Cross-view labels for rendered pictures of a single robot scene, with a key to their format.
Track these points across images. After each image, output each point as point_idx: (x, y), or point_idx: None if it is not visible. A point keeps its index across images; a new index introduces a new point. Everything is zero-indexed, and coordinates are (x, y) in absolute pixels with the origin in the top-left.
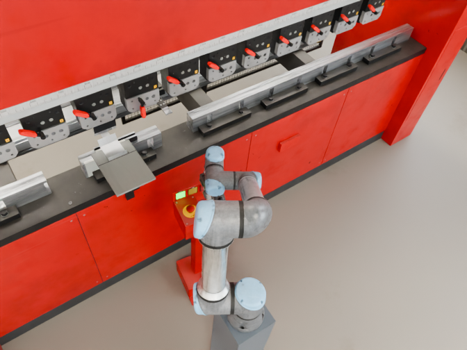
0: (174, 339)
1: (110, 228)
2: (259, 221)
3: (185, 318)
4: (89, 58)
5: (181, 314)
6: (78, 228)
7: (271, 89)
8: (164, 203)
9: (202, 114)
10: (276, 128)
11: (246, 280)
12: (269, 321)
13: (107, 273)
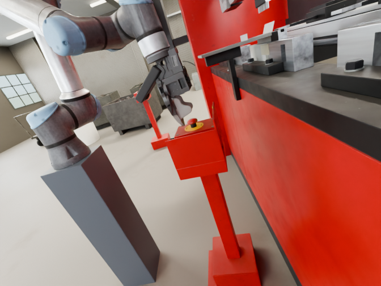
0: (189, 230)
1: (240, 127)
2: None
3: (200, 242)
4: None
5: (206, 239)
6: (229, 100)
7: None
8: (261, 154)
9: (363, 25)
10: None
11: (49, 105)
12: (46, 172)
13: (247, 176)
